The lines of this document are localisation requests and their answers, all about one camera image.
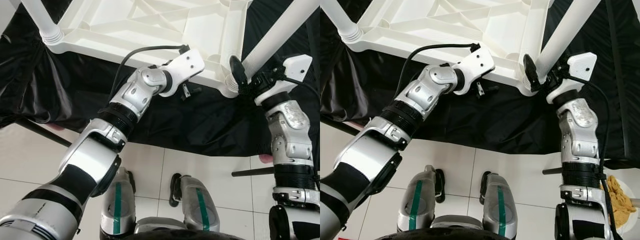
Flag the white plastic table leg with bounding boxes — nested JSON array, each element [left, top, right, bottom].
[[320, 0, 363, 43], [521, 0, 602, 94], [20, 0, 64, 46], [225, 0, 321, 98]]

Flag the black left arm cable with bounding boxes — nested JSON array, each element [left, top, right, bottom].
[[107, 44, 191, 108], [395, 42, 481, 101]]

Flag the white plastic table top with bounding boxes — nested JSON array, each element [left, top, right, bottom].
[[345, 0, 551, 96], [42, 0, 252, 99]]

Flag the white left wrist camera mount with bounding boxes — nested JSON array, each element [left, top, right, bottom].
[[452, 46, 496, 96], [160, 47, 206, 98]]

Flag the silver left robot leg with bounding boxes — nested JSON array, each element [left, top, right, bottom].
[[100, 167, 137, 236], [397, 166, 446, 232]]

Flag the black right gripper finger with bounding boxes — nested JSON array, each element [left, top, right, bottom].
[[522, 53, 541, 92], [229, 55, 249, 94]]

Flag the yellow crumpled cloth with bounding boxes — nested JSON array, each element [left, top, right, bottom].
[[606, 175, 636, 228]]

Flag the white pedestal fan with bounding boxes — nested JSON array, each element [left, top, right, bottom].
[[606, 172, 640, 232]]

